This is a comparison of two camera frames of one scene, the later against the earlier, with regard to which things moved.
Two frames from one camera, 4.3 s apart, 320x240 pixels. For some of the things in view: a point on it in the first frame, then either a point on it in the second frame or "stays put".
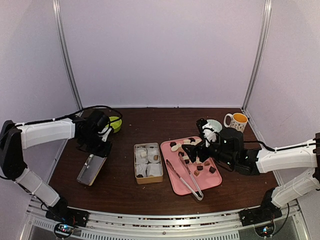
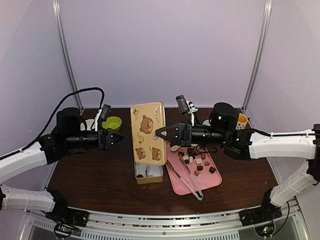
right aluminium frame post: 268,9 stays put
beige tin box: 148,164 stays put
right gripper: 200,148 → 179,140
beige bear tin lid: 91,169 → 149,148
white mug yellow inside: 238,121 stays put
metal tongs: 197,194 stays put
